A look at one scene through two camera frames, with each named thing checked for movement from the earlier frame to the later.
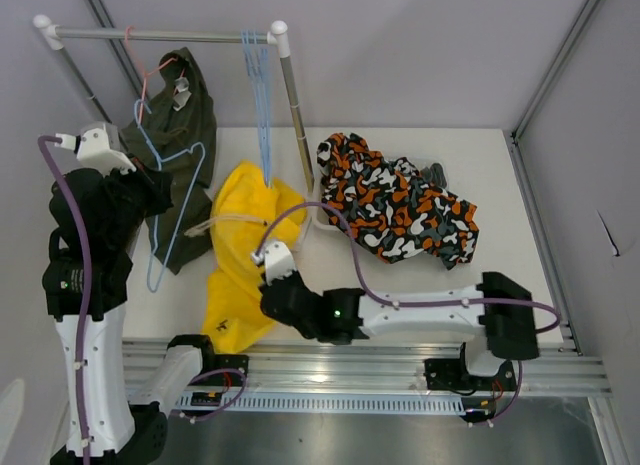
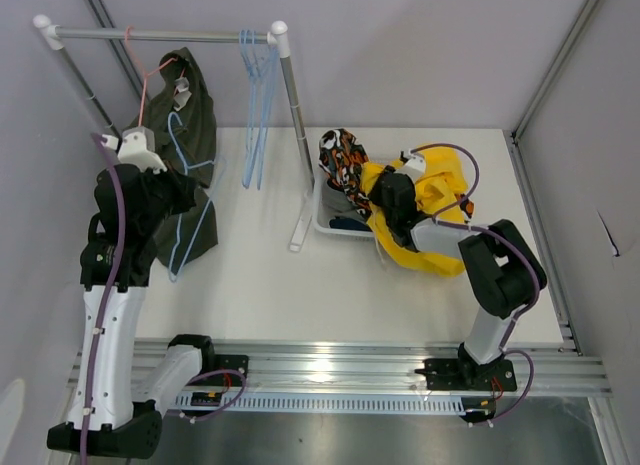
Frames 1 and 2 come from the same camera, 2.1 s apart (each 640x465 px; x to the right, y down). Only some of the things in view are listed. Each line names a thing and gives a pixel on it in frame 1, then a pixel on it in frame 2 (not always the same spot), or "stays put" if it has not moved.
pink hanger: [145, 76] stays put
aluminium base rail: [559, 370] stays put
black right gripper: [295, 275] → [375, 195]
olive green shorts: [175, 133] stays put
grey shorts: [434, 175] → [335, 204]
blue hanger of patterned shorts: [258, 64] → [253, 78]
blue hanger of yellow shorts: [160, 161] → [188, 166]
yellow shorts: [248, 215] → [440, 191]
